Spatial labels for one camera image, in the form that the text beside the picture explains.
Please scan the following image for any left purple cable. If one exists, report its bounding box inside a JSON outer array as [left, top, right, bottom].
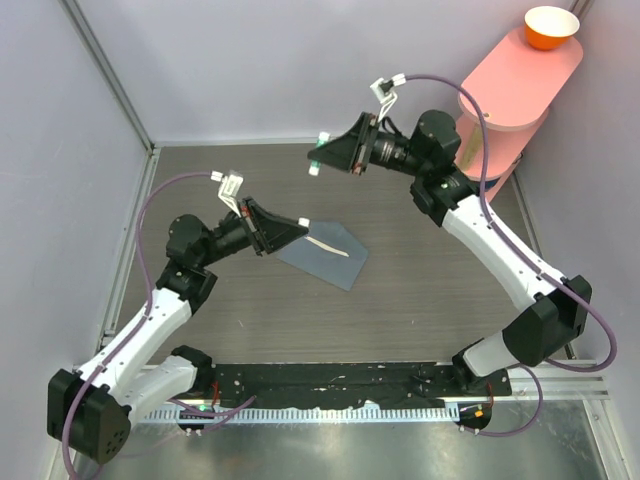
[[62, 170, 259, 480]]

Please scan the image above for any white glue stick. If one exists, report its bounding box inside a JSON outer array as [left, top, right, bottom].
[[308, 131, 330, 177]]

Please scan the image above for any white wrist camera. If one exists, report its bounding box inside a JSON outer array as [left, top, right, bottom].
[[370, 73, 406, 122], [210, 170, 244, 216]]

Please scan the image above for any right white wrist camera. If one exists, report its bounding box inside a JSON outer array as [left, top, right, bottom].
[[370, 73, 406, 122]]

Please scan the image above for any blue grey envelope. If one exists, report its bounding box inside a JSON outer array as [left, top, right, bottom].
[[277, 221, 369, 291]]

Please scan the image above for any white slotted cable duct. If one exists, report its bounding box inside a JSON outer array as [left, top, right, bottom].
[[141, 403, 459, 428]]

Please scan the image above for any orange bowl white inside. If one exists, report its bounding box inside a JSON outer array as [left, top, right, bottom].
[[524, 6, 580, 51]]

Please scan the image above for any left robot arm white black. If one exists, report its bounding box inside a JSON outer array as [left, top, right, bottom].
[[47, 197, 310, 465]]

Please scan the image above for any beige letter paper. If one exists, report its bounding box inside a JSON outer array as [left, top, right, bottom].
[[305, 235, 350, 258]]

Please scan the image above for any aluminium frame rail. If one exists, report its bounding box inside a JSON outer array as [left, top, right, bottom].
[[59, 0, 155, 154]]

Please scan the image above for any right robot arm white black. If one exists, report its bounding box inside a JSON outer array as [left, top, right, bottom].
[[307, 110, 592, 390]]

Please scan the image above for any pink three tier shelf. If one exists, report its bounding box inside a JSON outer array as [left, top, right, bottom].
[[462, 27, 583, 201]]

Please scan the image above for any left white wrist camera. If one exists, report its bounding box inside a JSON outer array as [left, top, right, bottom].
[[210, 170, 244, 216]]

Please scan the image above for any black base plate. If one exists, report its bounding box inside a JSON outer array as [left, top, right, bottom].
[[204, 362, 512, 410]]

